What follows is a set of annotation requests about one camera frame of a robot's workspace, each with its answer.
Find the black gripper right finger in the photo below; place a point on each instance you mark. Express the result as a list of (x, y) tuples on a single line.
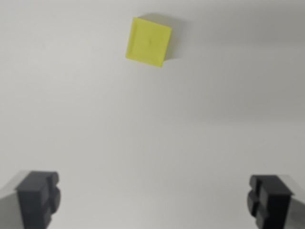
[(269, 202)]

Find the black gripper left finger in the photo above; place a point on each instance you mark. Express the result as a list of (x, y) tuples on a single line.
[(35, 200)]

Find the yellow cube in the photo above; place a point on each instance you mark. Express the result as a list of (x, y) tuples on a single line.
[(148, 42)]

